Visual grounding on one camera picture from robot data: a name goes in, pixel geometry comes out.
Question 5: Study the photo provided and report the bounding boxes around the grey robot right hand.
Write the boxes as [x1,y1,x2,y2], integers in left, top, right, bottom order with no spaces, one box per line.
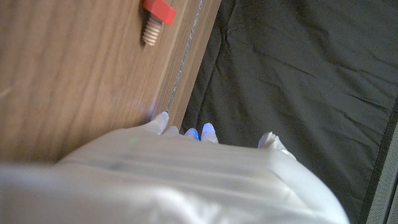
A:
[0,111,351,224]

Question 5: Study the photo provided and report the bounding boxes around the red-headed wooden screw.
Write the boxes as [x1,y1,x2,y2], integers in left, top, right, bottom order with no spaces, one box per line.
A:
[141,0,177,47]

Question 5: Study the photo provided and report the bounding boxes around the black backdrop curtain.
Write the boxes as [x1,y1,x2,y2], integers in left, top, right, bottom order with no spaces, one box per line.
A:
[180,0,398,224]

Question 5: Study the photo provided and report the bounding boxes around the large wooden board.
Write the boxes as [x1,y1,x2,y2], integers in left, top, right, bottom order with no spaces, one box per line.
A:
[165,0,205,113]

